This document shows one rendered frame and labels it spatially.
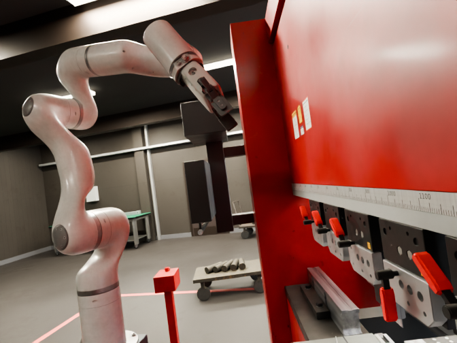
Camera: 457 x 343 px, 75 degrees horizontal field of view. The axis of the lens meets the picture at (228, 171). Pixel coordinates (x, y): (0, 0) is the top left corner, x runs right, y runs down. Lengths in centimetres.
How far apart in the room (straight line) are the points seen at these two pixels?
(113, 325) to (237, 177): 757
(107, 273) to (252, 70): 121
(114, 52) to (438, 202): 80
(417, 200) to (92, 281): 83
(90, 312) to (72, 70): 70
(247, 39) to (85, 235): 128
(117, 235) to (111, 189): 900
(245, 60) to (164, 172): 759
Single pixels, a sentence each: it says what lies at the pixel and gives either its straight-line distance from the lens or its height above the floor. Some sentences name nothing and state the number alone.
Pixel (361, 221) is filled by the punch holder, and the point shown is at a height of 132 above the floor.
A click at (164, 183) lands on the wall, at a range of 910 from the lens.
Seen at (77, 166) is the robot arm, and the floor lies 156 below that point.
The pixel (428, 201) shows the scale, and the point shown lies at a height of 139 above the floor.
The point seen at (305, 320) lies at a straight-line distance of 135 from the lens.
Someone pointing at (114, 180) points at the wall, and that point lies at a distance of 992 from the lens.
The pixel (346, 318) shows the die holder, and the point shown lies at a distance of 122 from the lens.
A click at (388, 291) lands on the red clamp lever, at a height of 121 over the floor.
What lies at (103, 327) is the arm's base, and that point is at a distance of 103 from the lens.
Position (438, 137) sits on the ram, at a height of 148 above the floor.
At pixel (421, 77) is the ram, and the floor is 157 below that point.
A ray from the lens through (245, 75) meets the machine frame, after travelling 169.
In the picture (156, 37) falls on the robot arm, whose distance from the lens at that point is 83.
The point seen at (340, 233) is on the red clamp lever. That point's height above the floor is 128.
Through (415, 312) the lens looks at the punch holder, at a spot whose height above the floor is 119.
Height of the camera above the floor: 146
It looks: 2 degrees up
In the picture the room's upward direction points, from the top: 8 degrees counter-clockwise
